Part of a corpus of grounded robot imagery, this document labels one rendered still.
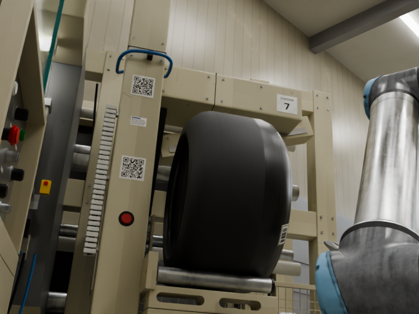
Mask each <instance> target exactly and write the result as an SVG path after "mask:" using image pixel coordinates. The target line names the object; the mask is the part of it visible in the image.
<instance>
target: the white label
mask: <svg viewBox="0 0 419 314"><path fill-rule="evenodd" d="M288 227H289V224H285V225H283V226H282V227H281V233H280V236H279V241H278V245H282V244H285V241H286V236H287V230H288Z"/></svg>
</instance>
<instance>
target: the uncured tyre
mask: <svg viewBox="0 0 419 314"><path fill-rule="evenodd" d="M291 204H292V169H291V161H290V157H289V152H288V149H287V146H286V144H285V142H284V140H283V139H282V138H281V136H280V134H279V133H278V132H277V130H276V129H275V128H274V127H273V126H272V125H271V124H270V123H268V122H266V121H263V120H261V119H257V118H250V117H243V116H239V115H232V114H229V113H221V112H215V111H208V112H201V113H199V114H197V115H196V116H195V117H193V118H192V119H190V120H188V121H187V122H186V124H185V125H184V127H183V129H182V132H181V135H180V138H179V140H178V144H177V147H176V151H175V155H174V158H173V162H172V166H171V171H170V177H169V181H168V187H167V192H166V201H165V212H164V220H163V263H164V267H174V268H180V269H191V270H203V271H210V272H221V273H227V274H240V275H251V276H257V277H269V276H270V275H271V274H272V272H273V270H274V269H275V267H276V265H277V263H278V260H279V258H280V256H281V252H282V249H283V247H284V244H282V245H278V241H279V236H280V233H281V227H282V226H283V225H285V224H288V223H289V219H290V215H291Z"/></svg>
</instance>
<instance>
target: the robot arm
mask: <svg viewBox="0 0 419 314"><path fill-rule="evenodd" d="M363 97H364V109H365V113H366V116H367V118H368V119H369V126H368V134H367V142H366V146H365V154H364V161H363V166H362V174H361V179H360V187H359V195H358V199H357V207H356V212H355V219H354V224H353V225H352V226H350V227H349V228H348V229H347V230H346V231H345V232H344V233H343V234H342V236H341V238H340V243H337V242H334V241H329V240H326V241H324V244H325V246H326V247H327V248H328V249H329V250H328V251H327V252H323V253H321V254H320V255H319V256H318V258H317V262H316V265H315V270H316V272H315V288H316V293H317V299H318V302H319V307H320V311H321V314H419V235H418V234H417V189H418V142H419V67H415V68H412V69H408V70H404V71H401V72H396V73H393V74H388V75H381V76H379V77H377V78H374V79H371V80H369V81H368V82H367V83H366V85H365V87H364V94H363Z"/></svg>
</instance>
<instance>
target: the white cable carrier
mask: <svg viewBox="0 0 419 314"><path fill-rule="evenodd" d="M115 118H118V111H117V106H116V105H109V104H106V108H105V115H104V123H103V128H102V136H101V140H100V148H99V155H98V160H97V167H96V172H95V179H94V187H93V191H92V199H91V204H90V211H89V219H88V224H87V232H86V236H85V244H84V251H83V255H84V256H91V257H95V253H96V252H99V246H97V241H98V240H97V239H98V236H99V227H100V220H101V215H102V206H103V201H104V194H105V185H106V181H109V176H110V175H108V174H107V171H108V164H109V159H110V151H111V146H112V138H113V129H114V124H115ZM106 160H107V161H106Z"/></svg>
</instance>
